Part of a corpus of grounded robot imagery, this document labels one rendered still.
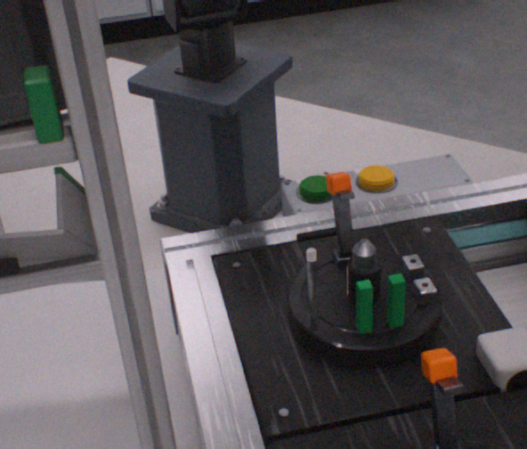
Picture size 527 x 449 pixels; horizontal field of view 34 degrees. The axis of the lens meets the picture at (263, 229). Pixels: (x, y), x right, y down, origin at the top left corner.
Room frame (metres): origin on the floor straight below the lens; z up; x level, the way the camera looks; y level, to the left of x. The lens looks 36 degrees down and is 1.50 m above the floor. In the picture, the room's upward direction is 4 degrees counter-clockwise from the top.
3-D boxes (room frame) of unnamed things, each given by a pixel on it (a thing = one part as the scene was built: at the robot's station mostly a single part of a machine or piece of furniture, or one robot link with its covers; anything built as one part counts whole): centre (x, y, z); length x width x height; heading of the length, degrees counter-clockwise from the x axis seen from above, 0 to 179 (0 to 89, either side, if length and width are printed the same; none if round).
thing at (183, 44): (0.94, 0.05, 1.09); 0.07 x 0.07 x 0.06; 56
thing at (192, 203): (0.94, 0.05, 0.96); 0.15 x 0.15 x 0.20; 56
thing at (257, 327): (0.59, -0.09, 1.01); 0.24 x 0.24 x 0.13; 10
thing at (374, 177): (0.82, -0.13, 0.96); 0.04 x 0.04 x 0.02
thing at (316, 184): (0.81, -0.06, 0.96); 0.04 x 0.04 x 0.02
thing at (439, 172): (0.82, -0.13, 0.93); 0.21 x 0.07 x 0.06; 100
